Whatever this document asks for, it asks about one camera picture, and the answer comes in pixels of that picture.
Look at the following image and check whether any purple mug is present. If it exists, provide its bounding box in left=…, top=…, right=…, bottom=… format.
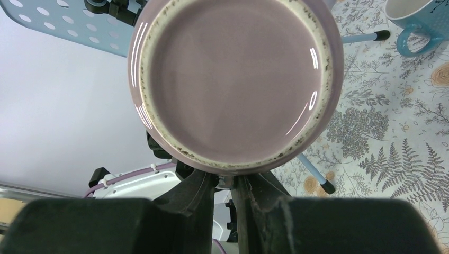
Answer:
left=128, top=1, right=344, bottom=175

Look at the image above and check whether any floral tablecloth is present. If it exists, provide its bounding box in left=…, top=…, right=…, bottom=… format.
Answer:
left=305, top=1, right=448, bottom=252

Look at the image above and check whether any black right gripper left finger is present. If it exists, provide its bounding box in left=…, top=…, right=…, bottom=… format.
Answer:
left=1, top=170, right=218, bottom=253

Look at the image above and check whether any blue tripod stand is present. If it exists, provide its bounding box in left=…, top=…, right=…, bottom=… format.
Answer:
left=84, top=0, right=391, bottom=195

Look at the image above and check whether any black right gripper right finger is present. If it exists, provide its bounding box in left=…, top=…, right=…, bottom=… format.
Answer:
left=232, top=173, right=439, bottom=253

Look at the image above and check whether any blue dotted mug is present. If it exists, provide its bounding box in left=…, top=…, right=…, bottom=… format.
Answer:
left=384, top=0, right=448, bottom=58

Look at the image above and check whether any blue perforated stand plate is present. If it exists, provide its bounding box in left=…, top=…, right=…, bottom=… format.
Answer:
left=1, top=1, right=134, bottom=57

